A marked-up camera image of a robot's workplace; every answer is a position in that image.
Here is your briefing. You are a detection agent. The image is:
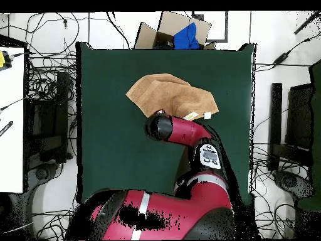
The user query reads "tan terry towel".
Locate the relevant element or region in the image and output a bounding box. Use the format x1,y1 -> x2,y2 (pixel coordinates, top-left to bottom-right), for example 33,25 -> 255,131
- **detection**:
125,73 -> 219,122

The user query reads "dark green table cloth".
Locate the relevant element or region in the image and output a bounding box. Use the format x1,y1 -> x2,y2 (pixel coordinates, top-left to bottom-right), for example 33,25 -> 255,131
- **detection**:
75,41 -> 256,205

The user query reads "blue garment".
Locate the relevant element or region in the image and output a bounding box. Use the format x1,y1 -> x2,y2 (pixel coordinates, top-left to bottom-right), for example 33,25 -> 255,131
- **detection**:
173,22 -> 201,50

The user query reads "open cardboard box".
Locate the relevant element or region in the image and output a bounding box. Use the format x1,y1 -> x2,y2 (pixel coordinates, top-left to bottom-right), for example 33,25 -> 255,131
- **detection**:
134,11 -> 217,50

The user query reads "black equipment rack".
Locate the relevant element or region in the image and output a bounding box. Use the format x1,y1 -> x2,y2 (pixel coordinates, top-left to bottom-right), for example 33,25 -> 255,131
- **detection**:
24,71 -> 73,164

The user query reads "black chair base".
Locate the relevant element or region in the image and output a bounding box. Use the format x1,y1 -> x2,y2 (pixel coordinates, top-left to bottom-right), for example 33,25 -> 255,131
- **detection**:
272,169 -> 314,200

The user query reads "black equipment box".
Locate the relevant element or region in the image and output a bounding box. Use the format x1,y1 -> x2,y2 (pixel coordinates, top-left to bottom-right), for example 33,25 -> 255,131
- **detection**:
285,83 -> 315,151

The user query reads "black power adapter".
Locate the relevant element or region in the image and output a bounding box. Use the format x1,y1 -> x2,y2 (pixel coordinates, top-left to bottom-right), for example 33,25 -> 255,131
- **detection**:
273,51 -> 292,65

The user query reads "white side table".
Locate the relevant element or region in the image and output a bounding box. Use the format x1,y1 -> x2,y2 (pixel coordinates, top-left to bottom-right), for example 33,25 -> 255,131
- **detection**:
0,46 -> 25,194

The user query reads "black marked strip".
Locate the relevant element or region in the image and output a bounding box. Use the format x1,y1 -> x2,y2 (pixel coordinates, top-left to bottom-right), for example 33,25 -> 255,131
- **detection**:
0,120 -> 14,137

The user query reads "green cloth on side table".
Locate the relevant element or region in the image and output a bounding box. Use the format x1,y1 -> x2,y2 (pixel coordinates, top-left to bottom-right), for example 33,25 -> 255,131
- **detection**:
297,59 -> 321,212

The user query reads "black rod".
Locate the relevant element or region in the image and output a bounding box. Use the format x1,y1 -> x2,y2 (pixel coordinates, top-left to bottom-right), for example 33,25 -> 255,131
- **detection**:
293,11 -> 321,35

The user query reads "black upright post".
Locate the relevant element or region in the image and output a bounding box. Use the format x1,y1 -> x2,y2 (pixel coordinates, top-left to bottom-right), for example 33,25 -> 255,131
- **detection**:
267,82 -> 283,172

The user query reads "grey rectangular frame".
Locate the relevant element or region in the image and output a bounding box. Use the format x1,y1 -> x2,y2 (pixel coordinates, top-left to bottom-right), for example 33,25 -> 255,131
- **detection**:
191,11 -> 229,43

